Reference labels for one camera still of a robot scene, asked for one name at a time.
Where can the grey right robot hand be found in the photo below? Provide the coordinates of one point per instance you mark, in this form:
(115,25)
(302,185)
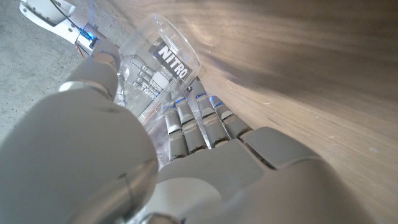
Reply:
(140,67)

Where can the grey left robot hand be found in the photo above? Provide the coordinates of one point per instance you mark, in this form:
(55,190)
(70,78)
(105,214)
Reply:
(217,174)

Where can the clear glass beaker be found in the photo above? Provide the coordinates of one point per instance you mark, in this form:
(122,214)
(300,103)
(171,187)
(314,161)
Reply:
(140,37)

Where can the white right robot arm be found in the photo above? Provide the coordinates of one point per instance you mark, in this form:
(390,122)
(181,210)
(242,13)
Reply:
(53,18)

